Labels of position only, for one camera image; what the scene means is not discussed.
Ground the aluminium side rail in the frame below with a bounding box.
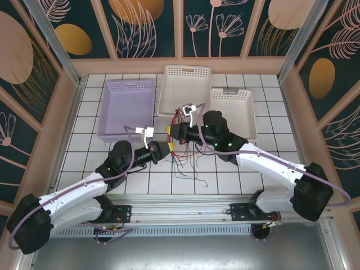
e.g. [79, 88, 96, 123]
[278, 78, 330, 205]
[42, 78, 88, 205]

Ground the small white plastic basket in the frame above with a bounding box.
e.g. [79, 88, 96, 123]
[209, 88, 259, 141]

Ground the purple plastic basket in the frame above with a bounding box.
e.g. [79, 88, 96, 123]
[97, 78, 155, 143]

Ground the yellow power connector with wires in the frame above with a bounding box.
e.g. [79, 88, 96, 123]
[94, 215, 127, 235]
[261, 213, 282, 229]

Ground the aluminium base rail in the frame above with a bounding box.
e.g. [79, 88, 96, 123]
[46, 193, 330, 226]

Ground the grey metal base sheet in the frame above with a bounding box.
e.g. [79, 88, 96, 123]
[16, 236, 347, 270]

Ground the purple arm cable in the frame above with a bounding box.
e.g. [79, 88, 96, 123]
[10, 125, 147, 251]
[196, 102, 352, 209]

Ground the large white plastic basket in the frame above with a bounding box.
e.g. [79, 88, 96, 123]
[156, 64, 212, 124]

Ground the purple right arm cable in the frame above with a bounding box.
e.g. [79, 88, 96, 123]
[196, 102, 352, 209]

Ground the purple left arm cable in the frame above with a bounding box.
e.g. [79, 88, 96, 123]
[10, 125, 147, 251]

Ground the slotted grey cable duct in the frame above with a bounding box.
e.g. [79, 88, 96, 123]
[52, 226, 254, 239]

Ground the aluminium frame post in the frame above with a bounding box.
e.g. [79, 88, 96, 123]
[277, 0, 330, 84]
[22, 0, 87, 87]

